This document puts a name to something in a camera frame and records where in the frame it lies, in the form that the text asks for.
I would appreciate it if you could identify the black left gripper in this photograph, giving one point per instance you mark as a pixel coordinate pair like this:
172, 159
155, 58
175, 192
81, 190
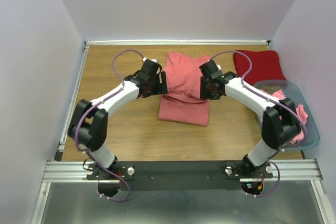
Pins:
161, 88

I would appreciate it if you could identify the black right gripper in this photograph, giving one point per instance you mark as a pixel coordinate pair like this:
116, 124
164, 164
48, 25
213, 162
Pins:
203, 93

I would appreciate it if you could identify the salmon pink t-shirt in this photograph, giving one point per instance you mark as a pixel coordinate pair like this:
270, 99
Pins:
182, 103

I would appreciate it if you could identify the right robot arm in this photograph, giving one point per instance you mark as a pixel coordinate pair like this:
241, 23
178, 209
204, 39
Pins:
258, 102

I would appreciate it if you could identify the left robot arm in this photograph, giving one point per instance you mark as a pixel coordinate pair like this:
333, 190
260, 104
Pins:
89, 123

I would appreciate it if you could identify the folded red t-shirt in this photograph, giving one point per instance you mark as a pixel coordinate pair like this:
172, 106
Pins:
265, 66

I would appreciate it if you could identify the light pink t-shirt in basket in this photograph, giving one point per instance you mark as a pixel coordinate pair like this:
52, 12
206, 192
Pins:
299, 119

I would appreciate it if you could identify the blue plastic basket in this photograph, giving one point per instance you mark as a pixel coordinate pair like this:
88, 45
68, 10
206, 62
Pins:
285, 89

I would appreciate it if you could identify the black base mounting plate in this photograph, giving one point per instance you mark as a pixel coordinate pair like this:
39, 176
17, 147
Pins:
190, 175

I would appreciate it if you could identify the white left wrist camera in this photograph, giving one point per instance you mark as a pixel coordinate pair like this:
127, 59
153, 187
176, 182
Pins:
149, 61

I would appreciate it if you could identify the aluminium back rail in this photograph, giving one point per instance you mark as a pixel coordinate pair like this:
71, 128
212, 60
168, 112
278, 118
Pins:
176, 42

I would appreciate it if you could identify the aluminium rail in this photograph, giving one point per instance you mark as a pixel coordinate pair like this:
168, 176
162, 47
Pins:
176, 42
287, 170

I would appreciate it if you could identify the aluminium front rail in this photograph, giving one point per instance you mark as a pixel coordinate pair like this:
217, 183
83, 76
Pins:
287, 170

